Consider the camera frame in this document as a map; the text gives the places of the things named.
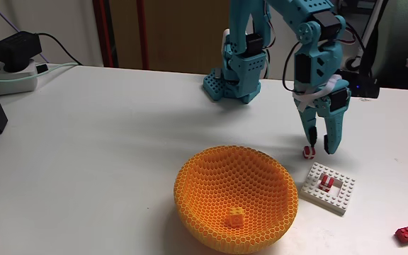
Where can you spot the small red white cube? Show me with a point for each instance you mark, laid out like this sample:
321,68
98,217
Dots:
326,183
309,153

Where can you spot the small yellow cube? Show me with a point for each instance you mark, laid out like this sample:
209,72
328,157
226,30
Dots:
236,217

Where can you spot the orange honeycomb bowl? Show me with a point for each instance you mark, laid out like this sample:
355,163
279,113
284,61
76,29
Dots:
236,184

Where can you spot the office chair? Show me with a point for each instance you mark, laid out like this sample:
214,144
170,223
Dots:
395,42

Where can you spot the white stand with caster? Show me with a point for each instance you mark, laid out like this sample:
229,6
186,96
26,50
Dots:
372,25

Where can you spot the wooden panel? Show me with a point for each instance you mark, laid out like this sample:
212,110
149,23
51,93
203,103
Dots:
182,35

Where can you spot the white power strip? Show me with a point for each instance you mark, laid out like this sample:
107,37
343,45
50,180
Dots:
12,83

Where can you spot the black power adapter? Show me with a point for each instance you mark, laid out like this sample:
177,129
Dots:
16,49

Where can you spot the black oval camera box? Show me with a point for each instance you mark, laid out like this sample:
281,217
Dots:
367,88

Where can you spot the white brick frame plate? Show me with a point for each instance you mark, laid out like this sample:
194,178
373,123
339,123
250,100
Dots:
345,193

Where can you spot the red vertical post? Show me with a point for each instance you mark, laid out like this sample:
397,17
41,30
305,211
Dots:
101,32
142,32

